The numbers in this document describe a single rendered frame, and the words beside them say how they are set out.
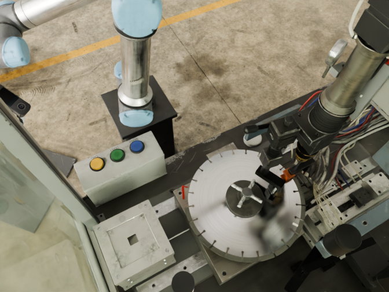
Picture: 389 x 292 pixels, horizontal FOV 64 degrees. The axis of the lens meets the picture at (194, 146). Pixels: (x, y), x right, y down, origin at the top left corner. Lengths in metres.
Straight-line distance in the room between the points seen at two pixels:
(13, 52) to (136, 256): 0.64
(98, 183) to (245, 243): 0.49
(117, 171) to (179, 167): 0.26
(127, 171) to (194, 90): 1.43
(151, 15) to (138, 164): 0.47
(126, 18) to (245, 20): 2.24
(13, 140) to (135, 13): 0.40
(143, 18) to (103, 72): 1.79
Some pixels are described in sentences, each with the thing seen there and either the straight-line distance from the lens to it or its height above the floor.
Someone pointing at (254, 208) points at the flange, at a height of 0.96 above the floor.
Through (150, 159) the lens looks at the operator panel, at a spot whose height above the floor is 0.90.
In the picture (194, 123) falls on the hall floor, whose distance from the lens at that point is 2.20.
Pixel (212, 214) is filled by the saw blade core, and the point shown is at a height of 0.95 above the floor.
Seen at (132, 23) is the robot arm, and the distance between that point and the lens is 0.82.
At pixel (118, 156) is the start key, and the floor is 0.91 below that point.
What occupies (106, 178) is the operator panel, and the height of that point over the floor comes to 0.90.
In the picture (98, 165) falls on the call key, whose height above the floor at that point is 0.91.
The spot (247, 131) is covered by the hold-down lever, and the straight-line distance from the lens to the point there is 0.73.
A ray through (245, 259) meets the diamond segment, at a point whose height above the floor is 0.95.
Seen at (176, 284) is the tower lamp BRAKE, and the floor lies 1.16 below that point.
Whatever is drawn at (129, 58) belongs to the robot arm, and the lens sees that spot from 0.94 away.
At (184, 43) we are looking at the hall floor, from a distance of 2.72.
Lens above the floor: 1.82
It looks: 60 degrees down
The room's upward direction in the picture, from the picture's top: 1 degrees clockwise
